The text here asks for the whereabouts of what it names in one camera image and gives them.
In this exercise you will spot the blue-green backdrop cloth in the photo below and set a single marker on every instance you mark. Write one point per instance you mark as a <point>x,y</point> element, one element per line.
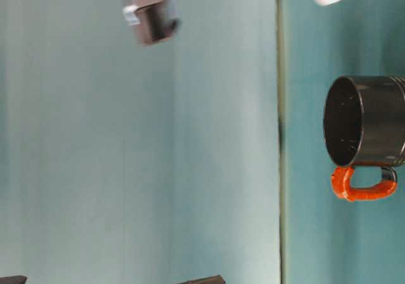
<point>79,138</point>

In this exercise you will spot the blue-green table cloth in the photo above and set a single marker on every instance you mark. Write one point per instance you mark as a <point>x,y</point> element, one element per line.
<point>316,43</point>

